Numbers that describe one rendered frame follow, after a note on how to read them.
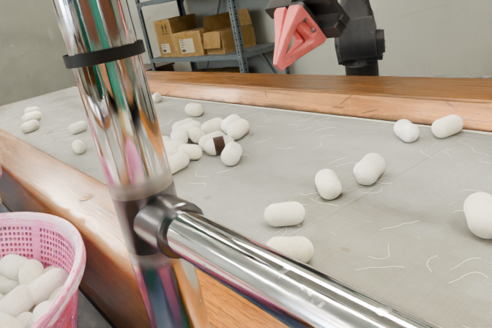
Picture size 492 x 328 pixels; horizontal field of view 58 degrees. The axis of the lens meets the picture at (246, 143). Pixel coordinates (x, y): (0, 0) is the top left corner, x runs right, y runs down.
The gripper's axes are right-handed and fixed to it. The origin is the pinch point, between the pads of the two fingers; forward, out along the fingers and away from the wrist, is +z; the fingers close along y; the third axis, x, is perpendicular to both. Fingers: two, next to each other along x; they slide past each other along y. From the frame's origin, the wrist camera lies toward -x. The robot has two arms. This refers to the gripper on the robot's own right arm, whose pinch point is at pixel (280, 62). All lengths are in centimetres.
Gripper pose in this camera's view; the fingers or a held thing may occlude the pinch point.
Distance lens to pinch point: 59.7
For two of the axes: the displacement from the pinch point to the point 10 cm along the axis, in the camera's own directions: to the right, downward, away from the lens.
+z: -4.6, 8.5, -2.4
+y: 6.3, 1.3, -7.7
